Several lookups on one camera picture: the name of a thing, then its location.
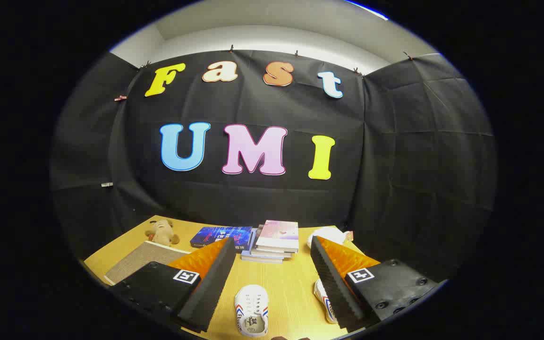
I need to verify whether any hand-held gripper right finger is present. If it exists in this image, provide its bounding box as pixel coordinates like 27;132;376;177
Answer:
310;235;440;332

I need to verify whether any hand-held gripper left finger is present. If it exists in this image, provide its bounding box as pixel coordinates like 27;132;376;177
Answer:
110;237;237;333

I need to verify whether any white canvas shoe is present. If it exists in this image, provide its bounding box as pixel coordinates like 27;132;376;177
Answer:
234;285;269;337
313;279;339;324

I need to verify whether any beige fabric storage box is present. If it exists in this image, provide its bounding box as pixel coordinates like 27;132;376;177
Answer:
104;241;192;285

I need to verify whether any white plush toy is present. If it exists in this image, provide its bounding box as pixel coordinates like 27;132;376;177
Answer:
307;227;354;249

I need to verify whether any dark blue book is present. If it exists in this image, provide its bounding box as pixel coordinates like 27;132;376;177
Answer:
190;226;253;251

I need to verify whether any light blue cover book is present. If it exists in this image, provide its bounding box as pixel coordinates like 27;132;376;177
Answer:
241;231;284;264

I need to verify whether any white paperback book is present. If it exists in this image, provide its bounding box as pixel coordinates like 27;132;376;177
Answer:
251;230;295;259

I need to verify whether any brown plush toy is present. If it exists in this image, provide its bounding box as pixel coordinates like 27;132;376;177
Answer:
145;219;180;247

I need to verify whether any pink cover book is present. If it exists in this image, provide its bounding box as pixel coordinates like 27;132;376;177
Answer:
255;220;299;253

